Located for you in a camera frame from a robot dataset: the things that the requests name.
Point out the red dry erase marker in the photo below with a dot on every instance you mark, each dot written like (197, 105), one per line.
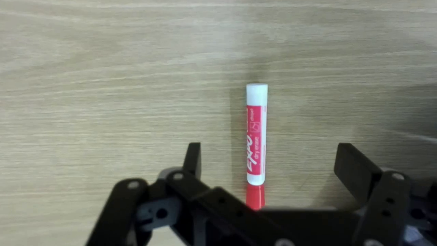
(256, 137)

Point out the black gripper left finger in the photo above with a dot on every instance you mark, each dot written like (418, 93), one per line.
(193, 159)

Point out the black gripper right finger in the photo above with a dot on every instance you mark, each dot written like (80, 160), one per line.
(360, 171)

